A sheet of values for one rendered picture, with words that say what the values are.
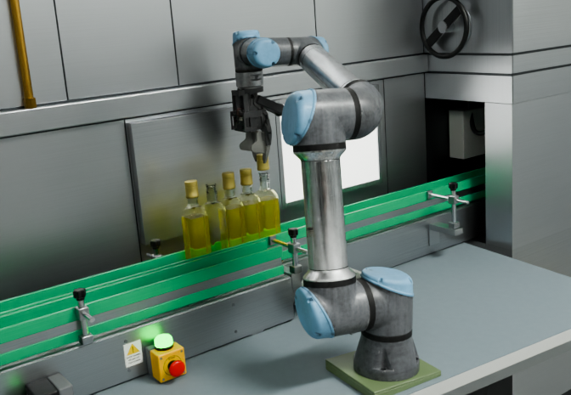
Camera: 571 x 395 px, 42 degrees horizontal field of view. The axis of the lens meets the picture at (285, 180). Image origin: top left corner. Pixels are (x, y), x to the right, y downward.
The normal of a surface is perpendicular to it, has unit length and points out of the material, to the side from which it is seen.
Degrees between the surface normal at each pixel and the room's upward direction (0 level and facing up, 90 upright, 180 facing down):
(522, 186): 90
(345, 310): 80
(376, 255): 90
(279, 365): 0
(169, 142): 90
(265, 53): 90
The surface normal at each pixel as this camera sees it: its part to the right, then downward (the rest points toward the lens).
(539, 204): 0.59, 0.14
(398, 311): 0.36, 0.19
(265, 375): -0.07, -0.97
